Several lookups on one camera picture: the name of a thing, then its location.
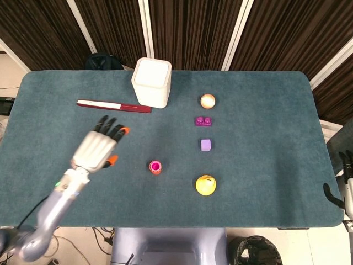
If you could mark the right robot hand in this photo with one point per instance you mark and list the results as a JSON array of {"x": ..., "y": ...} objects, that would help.
[{"x": 348, "y": 193}]

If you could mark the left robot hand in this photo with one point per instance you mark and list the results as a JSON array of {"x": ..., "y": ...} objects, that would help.
[{"x": 93, "y": 150}]

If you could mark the pink plastic cup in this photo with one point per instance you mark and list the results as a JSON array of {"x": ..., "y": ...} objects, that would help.
[{"x": 155, "y": 166}]

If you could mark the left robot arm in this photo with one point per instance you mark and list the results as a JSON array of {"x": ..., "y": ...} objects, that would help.
[{"x": 52, "y": 212}]

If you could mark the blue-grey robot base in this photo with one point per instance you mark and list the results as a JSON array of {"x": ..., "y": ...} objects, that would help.
[{"x": 168, "y": 248}]

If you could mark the red and white flat stick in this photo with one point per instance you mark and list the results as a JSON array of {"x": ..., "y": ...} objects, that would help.
[{"x": 132, "y": 107}]

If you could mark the orange plastic cup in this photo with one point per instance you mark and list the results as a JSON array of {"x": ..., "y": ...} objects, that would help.
[{"x": 156, "y": 173}]

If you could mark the white square bin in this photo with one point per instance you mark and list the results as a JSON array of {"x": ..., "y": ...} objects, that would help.
[{"x": 150, "y": 88}]

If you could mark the black backpack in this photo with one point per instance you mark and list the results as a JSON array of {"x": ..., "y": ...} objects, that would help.
[{"x": 102, "y": 62}]

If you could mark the black box on floor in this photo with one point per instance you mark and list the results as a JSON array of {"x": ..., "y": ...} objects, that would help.
[{"x": 5, "y": 106}]

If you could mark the teal tablecloth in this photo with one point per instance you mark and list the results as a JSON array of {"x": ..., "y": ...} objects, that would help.
[{"x": 248, "y": 165}]

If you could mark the black trash bag bin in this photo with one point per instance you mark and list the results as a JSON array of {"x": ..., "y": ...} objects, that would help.
[{"x": 253, "y": 251}]

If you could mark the lilac cube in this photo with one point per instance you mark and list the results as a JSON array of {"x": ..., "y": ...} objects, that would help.
[{"x": 205, "y": 145}]

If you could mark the magenta building brick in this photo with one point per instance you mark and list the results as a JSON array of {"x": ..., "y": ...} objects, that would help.
[{"x": 203, "y": 122}]

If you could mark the yellow toy pear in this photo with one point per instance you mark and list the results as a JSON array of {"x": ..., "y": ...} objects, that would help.
[{"x": 205, "y": 186}]

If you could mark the peach coloured ball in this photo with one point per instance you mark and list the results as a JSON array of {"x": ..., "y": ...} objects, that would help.
[{"x": 207, "y": 101}]

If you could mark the dark brown pleated curtain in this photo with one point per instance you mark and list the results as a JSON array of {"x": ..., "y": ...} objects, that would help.
[{"x": 193, "y": 27}]

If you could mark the white partition post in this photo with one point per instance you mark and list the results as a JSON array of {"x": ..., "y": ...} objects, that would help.
[
  {"x": 82, "y": 27},
  {"x": 146, "y": 27},
  {"x": 13, "y": 55},
  {"x": 331, "y": 67},
  {"x": 237, "y": 33}
]

